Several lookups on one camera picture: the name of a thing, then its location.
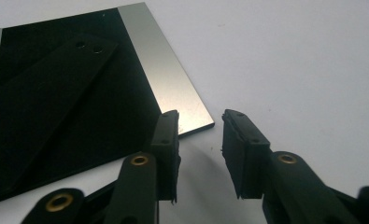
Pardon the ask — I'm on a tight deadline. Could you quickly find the black frame easel stand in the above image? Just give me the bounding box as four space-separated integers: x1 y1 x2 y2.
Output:
0 33 120 200

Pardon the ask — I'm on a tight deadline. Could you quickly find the silver photo frame black back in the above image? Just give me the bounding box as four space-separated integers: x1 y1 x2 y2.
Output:
0 2 216 208

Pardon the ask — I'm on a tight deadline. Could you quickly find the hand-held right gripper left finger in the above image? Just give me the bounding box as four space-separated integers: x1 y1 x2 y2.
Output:
104 109 182 224

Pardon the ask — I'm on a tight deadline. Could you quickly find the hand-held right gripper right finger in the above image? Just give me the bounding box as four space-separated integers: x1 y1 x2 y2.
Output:
221 109 361 224

